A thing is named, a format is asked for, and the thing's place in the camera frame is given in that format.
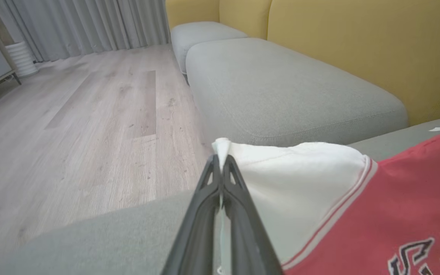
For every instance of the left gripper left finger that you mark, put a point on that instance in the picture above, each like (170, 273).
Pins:
(197, 236)

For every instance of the white ribbed cylinder appliance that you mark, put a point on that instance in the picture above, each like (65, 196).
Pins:
(21, 59)

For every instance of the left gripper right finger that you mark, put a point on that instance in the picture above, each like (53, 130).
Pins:
(248, 240)

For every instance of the small grey sofa seat cushion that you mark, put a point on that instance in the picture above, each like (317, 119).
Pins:
(201, 36)

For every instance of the red basketball jersey white sleeves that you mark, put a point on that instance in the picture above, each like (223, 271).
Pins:
(300, 183)

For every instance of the large grey sofa seat cushion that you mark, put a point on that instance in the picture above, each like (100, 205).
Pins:
(109, 236)

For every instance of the yellow sofa backrest cushion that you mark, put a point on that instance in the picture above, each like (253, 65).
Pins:
(243, 17)
(189, 11)
(376, 46)

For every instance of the long grey sofa seat cushion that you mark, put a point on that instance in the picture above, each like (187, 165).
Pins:
(281, 95)

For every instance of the grey pleated curtain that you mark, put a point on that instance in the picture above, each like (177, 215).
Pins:
(82, 23)

